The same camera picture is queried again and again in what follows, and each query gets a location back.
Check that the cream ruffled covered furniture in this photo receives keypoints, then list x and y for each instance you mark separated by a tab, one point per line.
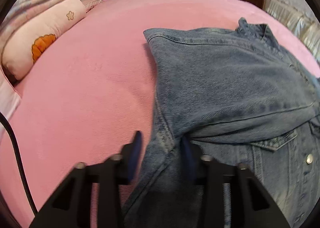
298	17

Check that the blue denim jacket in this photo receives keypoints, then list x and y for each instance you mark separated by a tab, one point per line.
242	98

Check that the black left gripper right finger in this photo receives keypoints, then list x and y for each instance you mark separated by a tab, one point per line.
250	203

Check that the pink bed sheet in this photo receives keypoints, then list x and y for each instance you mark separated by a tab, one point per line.
95	86

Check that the pink flower pillow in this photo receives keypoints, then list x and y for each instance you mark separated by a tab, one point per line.
25	38

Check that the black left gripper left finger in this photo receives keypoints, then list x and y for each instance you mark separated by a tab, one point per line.
70	204

